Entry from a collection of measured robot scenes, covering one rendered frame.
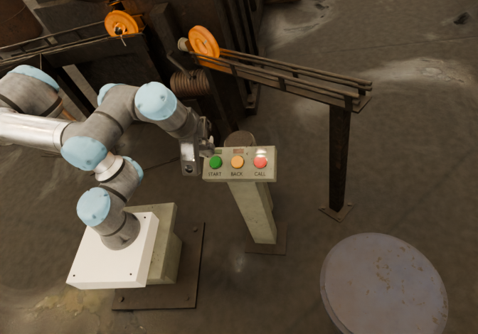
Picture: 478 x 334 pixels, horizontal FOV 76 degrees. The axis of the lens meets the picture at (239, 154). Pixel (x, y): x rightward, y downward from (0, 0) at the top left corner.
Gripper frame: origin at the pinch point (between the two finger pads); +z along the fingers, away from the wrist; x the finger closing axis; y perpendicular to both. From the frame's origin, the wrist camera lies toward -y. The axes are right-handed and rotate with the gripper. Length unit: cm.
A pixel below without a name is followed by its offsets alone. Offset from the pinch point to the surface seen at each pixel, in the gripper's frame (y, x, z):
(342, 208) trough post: -5, -43, 68
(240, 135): 15.0, -3.9, 20.7
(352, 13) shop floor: 161, -59, 129
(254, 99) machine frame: 66, 8, 87
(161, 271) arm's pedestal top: -37, 25, 26
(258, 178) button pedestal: -5.4, -14.6, 6.8
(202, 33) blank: 54, 11, 8
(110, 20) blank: 75, 63, 14
